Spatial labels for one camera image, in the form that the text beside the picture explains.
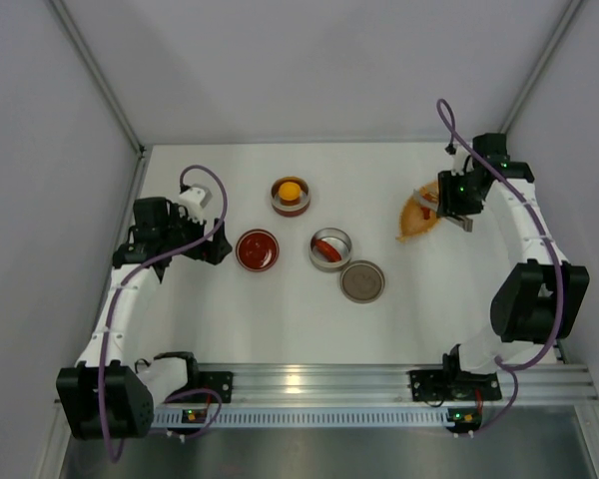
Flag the red round lid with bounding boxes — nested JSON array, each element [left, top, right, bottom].
[[236, 229, 280, 272]]

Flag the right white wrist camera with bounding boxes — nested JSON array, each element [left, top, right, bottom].
[[445, 144, 473, 175]]

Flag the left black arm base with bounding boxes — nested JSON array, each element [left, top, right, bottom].
[[187, 369, 234, 403]]

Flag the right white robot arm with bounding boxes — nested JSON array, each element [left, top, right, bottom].
[[436, 133, 590, 381]]

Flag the left aluminium frame post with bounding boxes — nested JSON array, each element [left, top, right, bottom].
[[47, 0, 147, 156]]

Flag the aluminium mounting rail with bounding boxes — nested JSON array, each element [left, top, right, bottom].
[[54, 362, 598, 404]]

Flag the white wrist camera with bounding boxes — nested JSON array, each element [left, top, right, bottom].
[[445, 144, 473, 175], [178, 185, 213, 225]]

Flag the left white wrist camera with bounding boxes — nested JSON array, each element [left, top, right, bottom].
[[178, 185, 213, 225]]

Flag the orange leaf-shaped woven tray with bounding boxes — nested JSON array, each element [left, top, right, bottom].
[[396, 181, 440, 242]]

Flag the slotted grey cable duct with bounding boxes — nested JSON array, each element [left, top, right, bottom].
[[152, 406, 480, 432]]

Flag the aluminium frame post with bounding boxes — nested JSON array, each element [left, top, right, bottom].
[[497, 0, 588, 135], [47, 0, 147, 156]]

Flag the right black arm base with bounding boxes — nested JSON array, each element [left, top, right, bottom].
[[408, 346, 502, 404]]

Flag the orange round food ball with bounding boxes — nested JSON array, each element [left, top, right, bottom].
[[278, 182, 302, 204]]

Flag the metal tongs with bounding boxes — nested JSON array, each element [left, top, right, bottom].
[[412, 190, 473, 233]]

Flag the beige-banded steel lunch tin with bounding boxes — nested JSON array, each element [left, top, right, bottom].
[[308, 228, 352, 272]]

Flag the brown round lid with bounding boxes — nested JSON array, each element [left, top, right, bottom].
[[339, 259, 385, 304]]

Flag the red-banded steel lunch tin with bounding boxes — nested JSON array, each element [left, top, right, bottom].
[[270, 177, 311, 218]]

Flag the red sausage piece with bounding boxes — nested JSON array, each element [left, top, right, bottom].
[[313, 239, 341, 262], [420, 192, 438, 221]]

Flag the right aluminium frame post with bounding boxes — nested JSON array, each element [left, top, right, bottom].
[[497, 0, 588, 135]]

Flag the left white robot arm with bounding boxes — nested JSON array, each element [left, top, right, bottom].
[[56, 197, 232, 440]]

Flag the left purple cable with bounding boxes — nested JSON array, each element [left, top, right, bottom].
[[97, 164, 229, 463]]

